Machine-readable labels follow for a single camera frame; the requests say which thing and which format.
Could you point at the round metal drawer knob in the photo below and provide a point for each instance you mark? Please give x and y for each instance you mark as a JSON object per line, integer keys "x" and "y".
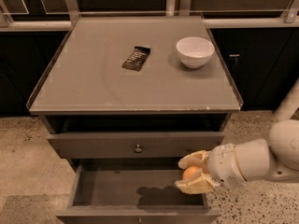
{"x": 138, "y": 149}

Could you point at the grey drawer cabinet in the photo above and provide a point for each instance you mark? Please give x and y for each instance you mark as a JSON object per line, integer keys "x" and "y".
{"x": 86, "y": 90}

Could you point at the orange fruit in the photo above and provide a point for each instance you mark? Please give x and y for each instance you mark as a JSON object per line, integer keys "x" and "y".
{"x": 191, "y": 172}

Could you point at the metal railing frame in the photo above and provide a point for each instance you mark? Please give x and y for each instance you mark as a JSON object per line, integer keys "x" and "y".
{"x": 59, "y": 15}

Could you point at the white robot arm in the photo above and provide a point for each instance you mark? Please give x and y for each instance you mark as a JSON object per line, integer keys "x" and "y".
{"x": 275, "y": 159}

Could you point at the grey top drawer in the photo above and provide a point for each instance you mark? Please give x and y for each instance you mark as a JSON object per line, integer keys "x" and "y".
{"x": 122, "y": 145}

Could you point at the grey open middle drawer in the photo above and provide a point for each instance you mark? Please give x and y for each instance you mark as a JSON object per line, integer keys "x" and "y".
{"x": 132, "y": 195}

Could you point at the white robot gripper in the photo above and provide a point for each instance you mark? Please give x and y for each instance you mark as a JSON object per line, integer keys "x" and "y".
{"x": 222, "y": 163}

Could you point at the white ceramic bowl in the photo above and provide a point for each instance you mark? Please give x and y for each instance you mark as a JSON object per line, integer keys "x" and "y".
{"x": 194, "y": 52}

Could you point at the dark snack bar wrapper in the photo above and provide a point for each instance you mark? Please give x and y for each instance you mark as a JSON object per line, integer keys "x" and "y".
{"x": 137, "y": 58}

